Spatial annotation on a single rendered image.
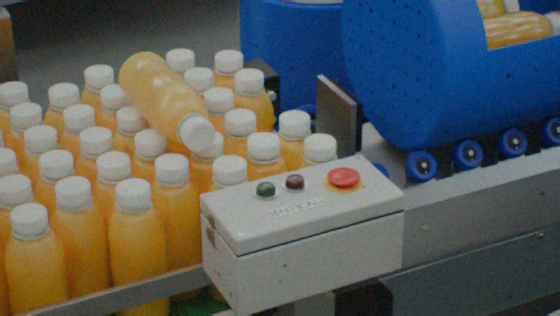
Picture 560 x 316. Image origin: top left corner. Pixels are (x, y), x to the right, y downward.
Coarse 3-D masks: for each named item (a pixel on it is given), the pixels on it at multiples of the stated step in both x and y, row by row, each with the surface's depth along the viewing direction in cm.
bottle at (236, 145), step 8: (224, 136) 139; (232, 136) 137; (240, 136) 137; (248, 136) 137; (224, 144) 138; (232, 144) 138; (240, 144) 137; (224, 152) 138; (232, 152) 138; (240, 152) 137
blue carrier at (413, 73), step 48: (384, 0) 149; (432, 0) 139; (528, 0) 176; (384, 48) 152; (432, 48) 141; (480, 48) 141; (528, 48) 144; (384, 96) 155; (432, 96) 144; (480, 96) 144; (528, 96) 148; (432, 144) 149
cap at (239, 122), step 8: (232, 112) 139; (240, 112) 139; (248, 112) 139; (224, 120) 138; (232, 120) 137; (240, 120) 137; (248, 120) 137; (232, 128) 137; (240, 128) 137; (248, 128) 137
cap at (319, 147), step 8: (312, 136) 133; (320, 136) 133; (328, 136) 133; (304, 144) 132; (312, 144) 131; (320, 144) 131; (328, 144) 131; (304, 152) 132; (312, 152) 131; (320, 152) 131; (328, 152) 131; (320, 160) 131
